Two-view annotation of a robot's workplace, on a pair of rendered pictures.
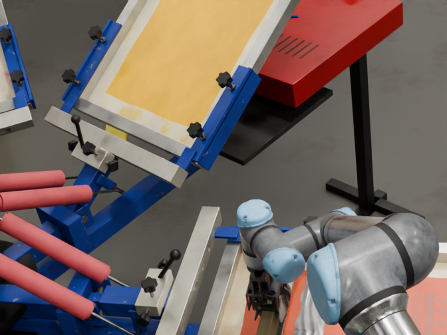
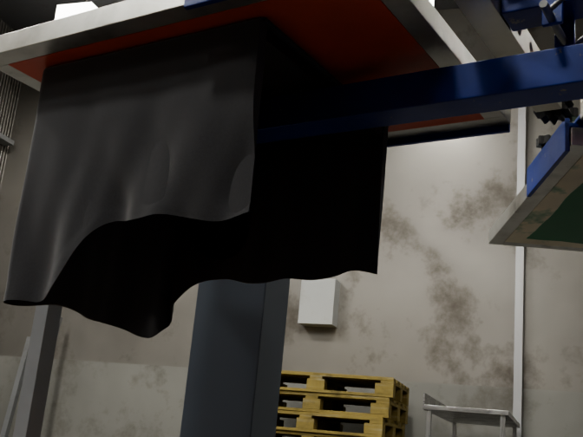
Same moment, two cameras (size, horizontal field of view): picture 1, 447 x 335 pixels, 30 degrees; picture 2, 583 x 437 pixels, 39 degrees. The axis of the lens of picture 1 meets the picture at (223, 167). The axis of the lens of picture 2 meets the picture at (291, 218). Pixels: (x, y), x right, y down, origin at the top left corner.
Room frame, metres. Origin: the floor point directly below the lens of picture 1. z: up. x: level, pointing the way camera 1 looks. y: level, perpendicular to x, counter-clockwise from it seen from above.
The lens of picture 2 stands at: (2.62, 0.16, 0.33)
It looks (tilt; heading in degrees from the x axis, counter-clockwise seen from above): 16 degrees up; 193
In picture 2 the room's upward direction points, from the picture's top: 5 degrees clockwise
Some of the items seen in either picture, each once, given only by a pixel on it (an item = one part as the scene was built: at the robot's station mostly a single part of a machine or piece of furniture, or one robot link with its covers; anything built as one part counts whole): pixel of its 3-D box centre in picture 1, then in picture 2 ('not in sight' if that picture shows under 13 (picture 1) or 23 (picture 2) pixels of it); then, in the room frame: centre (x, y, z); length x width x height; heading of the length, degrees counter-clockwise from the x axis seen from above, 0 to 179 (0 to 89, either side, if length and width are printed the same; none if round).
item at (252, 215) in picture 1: (257, 228); not in sight; (1.34, -0.05, 1.31); 0.09 x 0.08 x 0.11; 18
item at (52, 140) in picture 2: not in sight; (134, 168); (1.47, -0.38, 0.74); 0.46 x 0.04 x 0.42; 70
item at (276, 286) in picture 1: (264, 281); not in sight; (1.34, -0.04, 1.15); 0.09 x 0.08 x 0.12; 160
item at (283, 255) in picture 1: (285, 252); not in sight; (1.25, -0.09, 1.30); 0.11 x 0.11 x 0.08; 18
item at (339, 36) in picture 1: (298, 36); not in sight; (2.56, -0.34, 1.06); 0.61 x 0.46 x 0.12; 130
